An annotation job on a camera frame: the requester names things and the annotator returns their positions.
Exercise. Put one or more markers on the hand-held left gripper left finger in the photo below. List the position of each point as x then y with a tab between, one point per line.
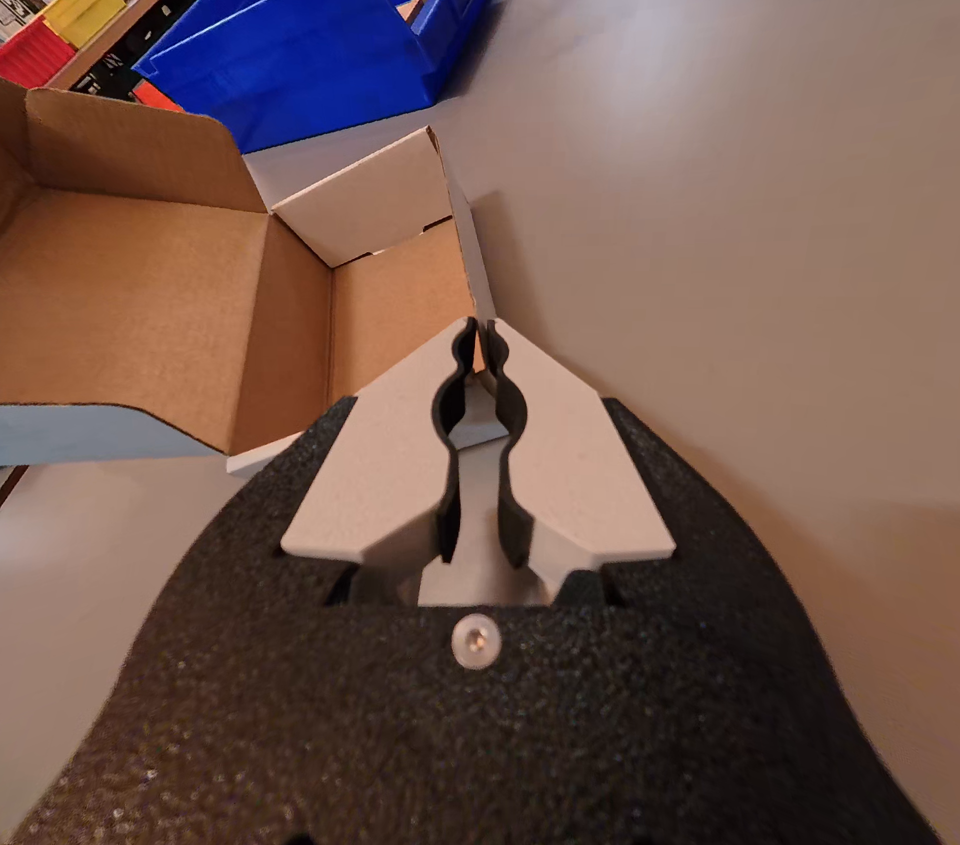
375	477

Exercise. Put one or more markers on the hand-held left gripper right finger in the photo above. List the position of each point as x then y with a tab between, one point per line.
585	477

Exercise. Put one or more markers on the blue plastic bin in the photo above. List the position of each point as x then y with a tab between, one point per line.
300	72

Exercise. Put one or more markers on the white cardboard mailer box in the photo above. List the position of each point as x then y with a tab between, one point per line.
150	297

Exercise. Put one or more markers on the grey desk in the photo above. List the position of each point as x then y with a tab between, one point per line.
712	260

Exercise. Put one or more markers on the wooden cube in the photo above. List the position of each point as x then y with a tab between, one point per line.
409	11

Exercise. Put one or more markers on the orange traffic cone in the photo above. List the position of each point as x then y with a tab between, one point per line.
159	96

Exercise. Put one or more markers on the yellow plastic bin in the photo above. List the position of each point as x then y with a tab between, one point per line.
82	9

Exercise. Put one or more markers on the white printed carton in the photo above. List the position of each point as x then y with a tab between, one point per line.
19	1

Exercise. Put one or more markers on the red plastic bin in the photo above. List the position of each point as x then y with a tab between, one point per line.
34	54

